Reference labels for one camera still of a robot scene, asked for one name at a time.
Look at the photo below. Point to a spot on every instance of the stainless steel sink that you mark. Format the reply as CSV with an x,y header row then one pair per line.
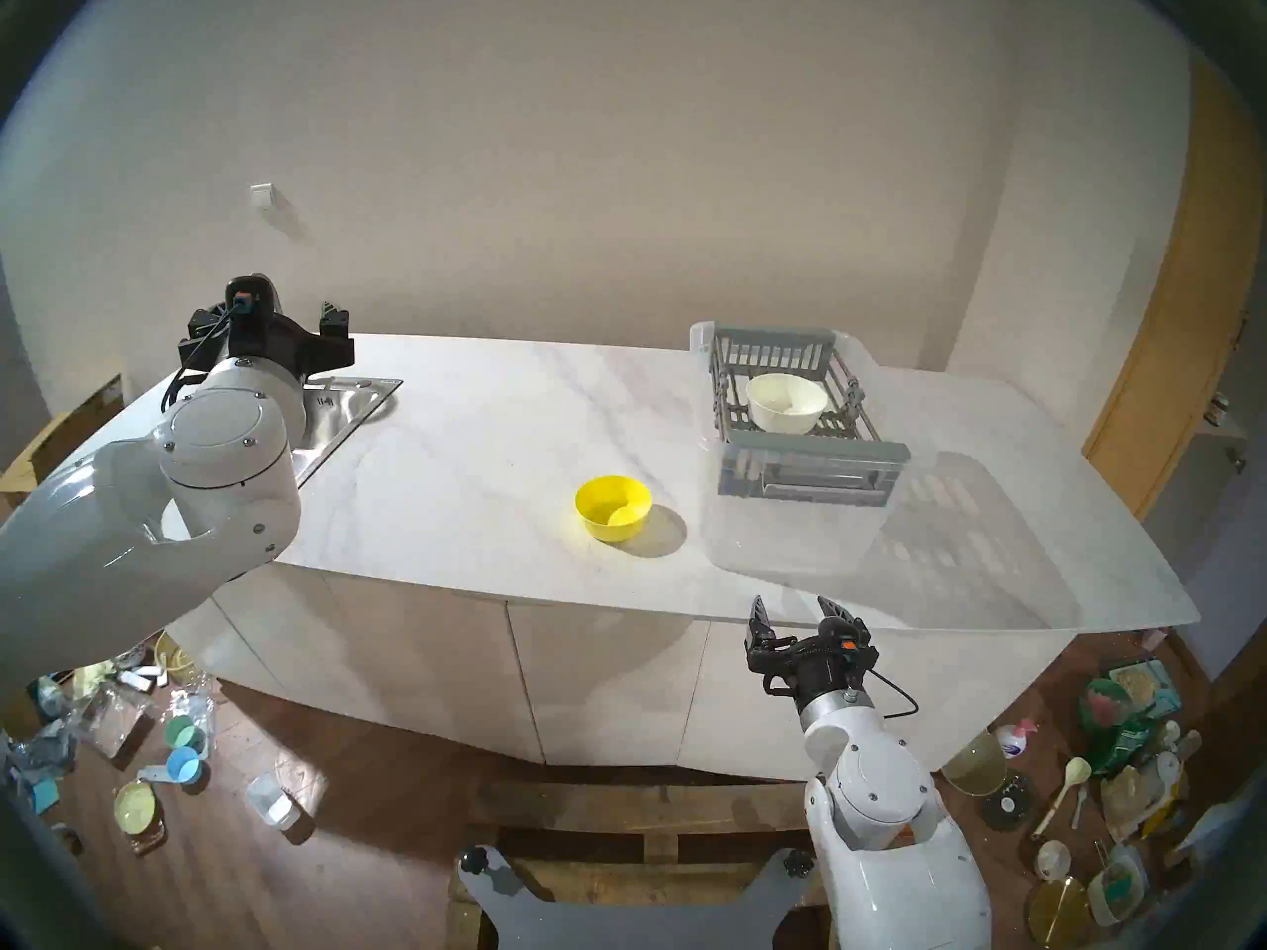
x,y
341,414

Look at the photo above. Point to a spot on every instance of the teal box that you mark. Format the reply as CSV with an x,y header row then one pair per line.
x,y
45,795

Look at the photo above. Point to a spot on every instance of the small white cup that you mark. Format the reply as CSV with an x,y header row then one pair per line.
x,y
1052,859

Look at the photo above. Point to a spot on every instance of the yellow plastic bowl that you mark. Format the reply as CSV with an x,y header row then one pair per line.
x,y
614,508

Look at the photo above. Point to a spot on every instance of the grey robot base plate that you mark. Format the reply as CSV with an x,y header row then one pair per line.
x,y
633,918

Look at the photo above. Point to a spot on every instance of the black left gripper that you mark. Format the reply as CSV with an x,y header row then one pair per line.
x,y
272,339

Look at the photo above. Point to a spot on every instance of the amber round plate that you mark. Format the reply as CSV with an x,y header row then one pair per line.
x,y
1057,913

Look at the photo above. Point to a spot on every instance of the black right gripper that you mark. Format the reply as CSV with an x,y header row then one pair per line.
x,y
817,666

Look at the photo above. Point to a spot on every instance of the cream plastic bowl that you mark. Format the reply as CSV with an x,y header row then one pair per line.
x,y
787,402

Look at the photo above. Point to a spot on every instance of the white bottle pink cap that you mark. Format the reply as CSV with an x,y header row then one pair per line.
x,y
1012,738

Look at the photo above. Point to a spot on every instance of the blue measuring cup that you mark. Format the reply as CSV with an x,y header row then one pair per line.
x,y
183,765

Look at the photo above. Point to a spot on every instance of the brown cardboard box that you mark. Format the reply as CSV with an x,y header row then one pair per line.
x,y
49,453

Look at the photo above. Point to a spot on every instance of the wooden door frame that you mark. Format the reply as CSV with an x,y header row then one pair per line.
x,y
1188,265

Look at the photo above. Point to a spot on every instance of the clear plastic bag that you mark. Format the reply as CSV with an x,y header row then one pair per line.
x,y
109,715

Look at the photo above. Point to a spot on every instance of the small jar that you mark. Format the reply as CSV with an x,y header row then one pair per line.
x,y
1216,409

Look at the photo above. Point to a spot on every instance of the white wall switch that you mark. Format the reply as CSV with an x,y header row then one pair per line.
x,y
261,196

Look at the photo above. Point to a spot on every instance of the clear bag of utensils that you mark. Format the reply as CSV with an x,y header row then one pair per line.
x,y
1138,795

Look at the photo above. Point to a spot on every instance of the dark round glass lid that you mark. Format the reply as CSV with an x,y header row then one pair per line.
x,y
1007,803

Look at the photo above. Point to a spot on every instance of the grey plastic drying rack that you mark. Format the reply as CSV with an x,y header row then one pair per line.
x,y
812,458

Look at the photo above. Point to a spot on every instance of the large cream spoon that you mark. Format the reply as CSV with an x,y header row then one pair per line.
x,y
1074,770

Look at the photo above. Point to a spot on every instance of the amber glass lid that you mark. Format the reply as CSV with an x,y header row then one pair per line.
x,y
975,763

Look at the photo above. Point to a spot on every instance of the clear plastic storage bin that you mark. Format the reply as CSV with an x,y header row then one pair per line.
x,y
792,542

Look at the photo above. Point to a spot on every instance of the green cup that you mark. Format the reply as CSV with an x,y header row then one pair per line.
x,y
180,732

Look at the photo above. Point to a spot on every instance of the blue food box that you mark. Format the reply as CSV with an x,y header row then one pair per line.
x,y
1143,683

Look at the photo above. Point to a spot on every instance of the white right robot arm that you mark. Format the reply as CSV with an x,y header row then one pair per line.
x,y
891,859

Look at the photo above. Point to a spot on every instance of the black base knob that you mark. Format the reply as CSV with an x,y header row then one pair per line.
x,y
474,860
798,864

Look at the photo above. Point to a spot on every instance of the small grey spoon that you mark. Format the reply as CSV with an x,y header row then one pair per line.
x,y
1079,807

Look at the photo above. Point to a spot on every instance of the green snack bag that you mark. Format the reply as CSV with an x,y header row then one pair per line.
x,y
1114,725

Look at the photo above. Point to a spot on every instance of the white container green contents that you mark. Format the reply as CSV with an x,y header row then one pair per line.
x,y
1117,889

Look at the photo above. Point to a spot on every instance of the white plastic container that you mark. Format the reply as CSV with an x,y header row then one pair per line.
x,y
269,802

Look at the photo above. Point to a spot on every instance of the white counter cabinet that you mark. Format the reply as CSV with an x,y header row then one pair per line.
x,y
614,671

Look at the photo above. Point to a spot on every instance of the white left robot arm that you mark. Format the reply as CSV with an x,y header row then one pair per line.
x,y
79,542

